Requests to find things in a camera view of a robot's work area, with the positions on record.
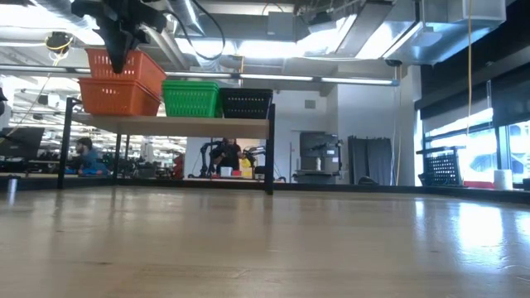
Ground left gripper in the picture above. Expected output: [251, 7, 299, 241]
[70, 0, 169, 76]

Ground orange plastic basket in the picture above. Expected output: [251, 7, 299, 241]
[77, 77, 161, 118]
[85, 48, 167, 99]

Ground black plastic basket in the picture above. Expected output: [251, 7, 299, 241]
[218, 87, 275, 121]

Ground wooden shelf with black legs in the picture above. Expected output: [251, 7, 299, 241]
[56, 96, 277, 196]

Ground person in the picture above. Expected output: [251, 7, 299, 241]
[210, 138, 245, 175]
[65, 137, 111, 177]

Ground black monitor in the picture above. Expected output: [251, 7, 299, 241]
[0, 127, 46, 163]

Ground long ceiling light bar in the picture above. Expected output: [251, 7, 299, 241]
[0, 64, 401, 87]

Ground grey cabinet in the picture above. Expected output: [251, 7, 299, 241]
[296, 131, 345, 185]

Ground grey curtain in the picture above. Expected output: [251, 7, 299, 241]
[347, 135, 393, 186]

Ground black perforated cart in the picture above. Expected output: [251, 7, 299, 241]
[416, 144, 467, 187]

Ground white paper roll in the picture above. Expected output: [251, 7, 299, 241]
[494, 168, 514, 191]

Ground black hanging cable reel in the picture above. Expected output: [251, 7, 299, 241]
[44, 31, 75, 55]

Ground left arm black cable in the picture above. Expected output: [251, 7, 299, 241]
[165, 0, 227, 62]

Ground black aluminium table frame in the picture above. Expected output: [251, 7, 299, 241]
[0, 175, 530, 204]

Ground yellow hanging cable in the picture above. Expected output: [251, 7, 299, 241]
[466, 0, 474, 137]

